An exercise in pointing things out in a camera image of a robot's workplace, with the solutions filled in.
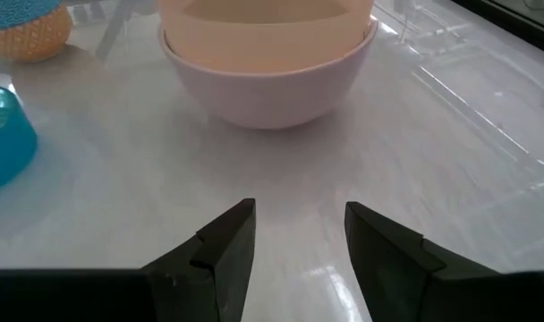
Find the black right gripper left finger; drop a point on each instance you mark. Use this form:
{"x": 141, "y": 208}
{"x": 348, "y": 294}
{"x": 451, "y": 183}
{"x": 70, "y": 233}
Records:
{"x": 214, "y": 268}

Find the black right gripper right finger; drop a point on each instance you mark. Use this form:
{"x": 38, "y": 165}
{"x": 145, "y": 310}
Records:
{"x": 388, "y": 264}

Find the clear acrylic shelf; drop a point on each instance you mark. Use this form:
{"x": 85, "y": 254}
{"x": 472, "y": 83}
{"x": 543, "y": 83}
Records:
{"x": 473, "y": 85}

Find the pink plastic bowl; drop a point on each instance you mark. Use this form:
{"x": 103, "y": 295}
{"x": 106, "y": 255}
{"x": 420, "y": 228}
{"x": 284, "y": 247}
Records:
{"x": 267, "y": 96}

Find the peach plastic bowl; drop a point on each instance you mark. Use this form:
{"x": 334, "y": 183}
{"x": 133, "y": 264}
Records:
{"x": 265, "y": 33}

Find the teal plastic bowl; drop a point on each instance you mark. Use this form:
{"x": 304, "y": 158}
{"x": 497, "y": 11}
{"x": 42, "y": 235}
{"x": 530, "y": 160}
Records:
{"x": 3, "y": 136}

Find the orange and blue woven basket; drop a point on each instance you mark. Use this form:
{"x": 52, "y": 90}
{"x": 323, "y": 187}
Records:
{"x": 28, "y": 38}

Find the blue dotted bowl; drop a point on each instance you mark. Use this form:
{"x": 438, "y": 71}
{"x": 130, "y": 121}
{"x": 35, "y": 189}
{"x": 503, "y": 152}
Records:
{"x": 19, "y": 11}

